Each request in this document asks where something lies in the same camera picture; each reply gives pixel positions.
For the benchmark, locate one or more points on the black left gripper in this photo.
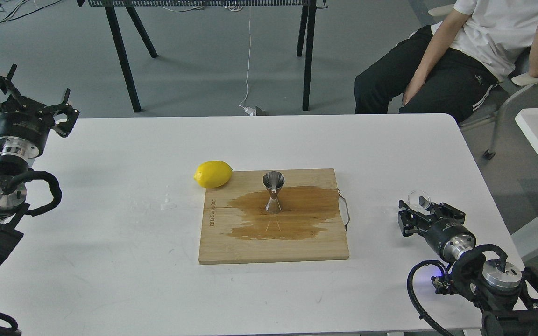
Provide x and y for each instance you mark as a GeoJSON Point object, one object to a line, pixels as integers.
{"type": "Point", "coordinates": [19, 128]}

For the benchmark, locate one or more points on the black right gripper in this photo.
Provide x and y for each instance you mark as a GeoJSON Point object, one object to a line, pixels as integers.
{"type": "Point", "coordinates": [442, 228]}

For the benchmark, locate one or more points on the clear glass cup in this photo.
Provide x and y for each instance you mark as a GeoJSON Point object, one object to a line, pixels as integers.
{"type": "Point", "coordinates": [418, 200]}

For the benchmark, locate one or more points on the steel double jigger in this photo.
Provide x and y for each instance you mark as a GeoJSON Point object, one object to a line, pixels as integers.
{"type": "Point", "coordinates": [273, 181]}

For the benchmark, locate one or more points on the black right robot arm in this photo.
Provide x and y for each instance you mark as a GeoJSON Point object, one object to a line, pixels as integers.
{"type": "Point", "coordinates": [506, 296]}

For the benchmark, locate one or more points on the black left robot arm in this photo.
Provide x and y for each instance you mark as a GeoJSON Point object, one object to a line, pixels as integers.
{"type": "Point", "coordinates": [23, 191]}

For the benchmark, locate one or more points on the seated person white shirt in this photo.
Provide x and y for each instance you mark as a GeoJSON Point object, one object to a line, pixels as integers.
{"type": "Point", "coordinates": [452, 66]}

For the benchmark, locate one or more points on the grey office chair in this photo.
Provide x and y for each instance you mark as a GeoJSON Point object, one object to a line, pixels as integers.
{"type": "Point", "coordinates": [516, 93]}

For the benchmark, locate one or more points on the wooden cutting board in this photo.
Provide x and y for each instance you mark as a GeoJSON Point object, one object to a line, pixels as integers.
{"type": "Point", "coordinates": [236, 228]}

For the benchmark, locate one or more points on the yellow lemon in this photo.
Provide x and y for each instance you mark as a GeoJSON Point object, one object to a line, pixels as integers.
{"type": "Point", "coordinates": [212, 174]}

